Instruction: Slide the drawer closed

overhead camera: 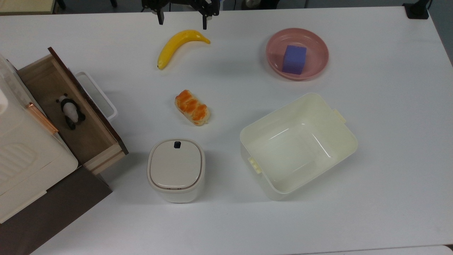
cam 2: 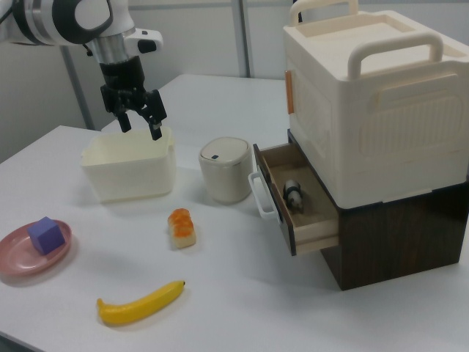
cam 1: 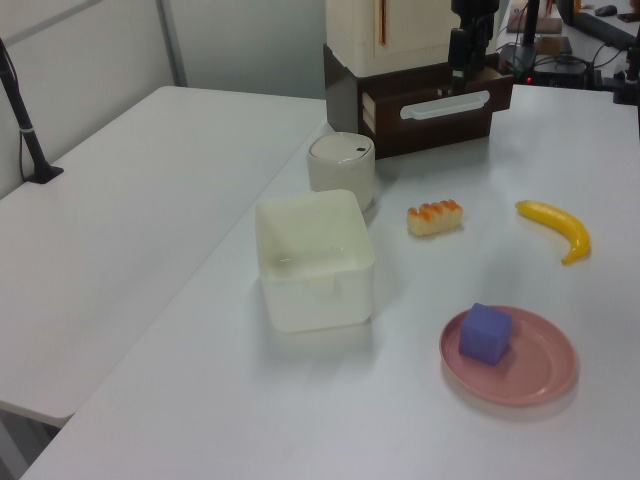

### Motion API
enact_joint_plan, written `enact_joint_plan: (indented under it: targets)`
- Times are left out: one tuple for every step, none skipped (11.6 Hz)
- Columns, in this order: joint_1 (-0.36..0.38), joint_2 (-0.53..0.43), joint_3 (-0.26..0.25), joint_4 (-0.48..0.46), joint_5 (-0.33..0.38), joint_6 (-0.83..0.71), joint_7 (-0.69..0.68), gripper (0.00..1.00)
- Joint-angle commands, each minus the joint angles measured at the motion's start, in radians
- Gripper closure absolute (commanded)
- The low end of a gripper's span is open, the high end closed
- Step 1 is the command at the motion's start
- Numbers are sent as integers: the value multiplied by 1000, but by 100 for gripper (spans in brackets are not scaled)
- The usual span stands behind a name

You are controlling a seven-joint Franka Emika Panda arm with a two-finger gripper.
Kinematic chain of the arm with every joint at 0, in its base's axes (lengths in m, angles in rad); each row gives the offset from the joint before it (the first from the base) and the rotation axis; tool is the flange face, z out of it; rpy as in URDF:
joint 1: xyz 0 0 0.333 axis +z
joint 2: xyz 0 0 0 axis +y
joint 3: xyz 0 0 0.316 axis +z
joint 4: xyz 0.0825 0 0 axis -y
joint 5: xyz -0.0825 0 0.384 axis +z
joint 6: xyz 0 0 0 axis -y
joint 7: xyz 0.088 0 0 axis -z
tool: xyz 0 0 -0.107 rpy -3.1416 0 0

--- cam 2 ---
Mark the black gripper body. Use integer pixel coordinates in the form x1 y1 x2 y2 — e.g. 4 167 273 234
99 56 149 117

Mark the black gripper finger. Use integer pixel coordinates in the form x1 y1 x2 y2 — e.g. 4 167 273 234
140 89 168 142
117 109 133 134

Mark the wooden drawer with white handle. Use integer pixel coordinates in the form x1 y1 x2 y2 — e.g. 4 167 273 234
248 142 342 257

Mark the dark wood drawer cabinet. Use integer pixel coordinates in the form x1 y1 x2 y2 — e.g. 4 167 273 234
287 129 469 292

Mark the cream open plastic bin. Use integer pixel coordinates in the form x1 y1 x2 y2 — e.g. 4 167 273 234
79 126 177 205

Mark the cream mini trash can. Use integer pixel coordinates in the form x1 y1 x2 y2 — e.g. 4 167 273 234
198 136 254 205

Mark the toy bread loaf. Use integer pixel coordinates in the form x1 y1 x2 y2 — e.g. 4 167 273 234
167 208 199 251

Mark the purple cube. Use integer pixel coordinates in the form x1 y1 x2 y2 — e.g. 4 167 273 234
26 216 67 256

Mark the small panda toy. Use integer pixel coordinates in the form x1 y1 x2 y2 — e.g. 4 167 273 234
282 179 306 217

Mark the pink plate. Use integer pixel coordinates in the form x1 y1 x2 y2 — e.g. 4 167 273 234
0 219 73 278

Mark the yellow toy banana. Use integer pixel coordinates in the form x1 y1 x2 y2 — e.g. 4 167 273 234
96 279 186 326

